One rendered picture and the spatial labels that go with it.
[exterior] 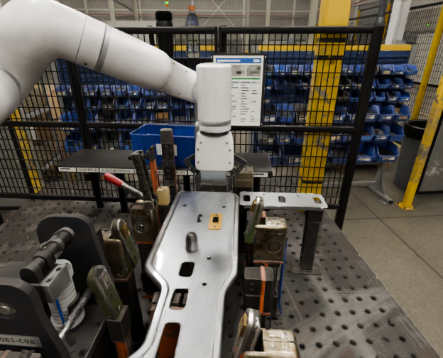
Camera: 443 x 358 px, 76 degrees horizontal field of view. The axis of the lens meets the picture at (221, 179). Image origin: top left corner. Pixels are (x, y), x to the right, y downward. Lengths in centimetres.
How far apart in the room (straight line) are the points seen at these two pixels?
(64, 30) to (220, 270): 57
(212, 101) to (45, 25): 34
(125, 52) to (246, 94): 75
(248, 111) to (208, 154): 58
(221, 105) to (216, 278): 40
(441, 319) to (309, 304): 134
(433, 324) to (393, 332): 117
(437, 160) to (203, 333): 305
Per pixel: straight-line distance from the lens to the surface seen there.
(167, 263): 73
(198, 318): 61
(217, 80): 68
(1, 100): 58
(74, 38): 61
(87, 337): 68
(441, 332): 223
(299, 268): 118
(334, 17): 135
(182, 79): 77
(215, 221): 85
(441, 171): 349
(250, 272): 71
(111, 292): 63
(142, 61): 63
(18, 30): 62
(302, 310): 105
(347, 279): 120
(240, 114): 129
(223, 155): 74
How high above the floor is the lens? 147
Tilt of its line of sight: 25 degrees down
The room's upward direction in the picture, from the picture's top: straight up
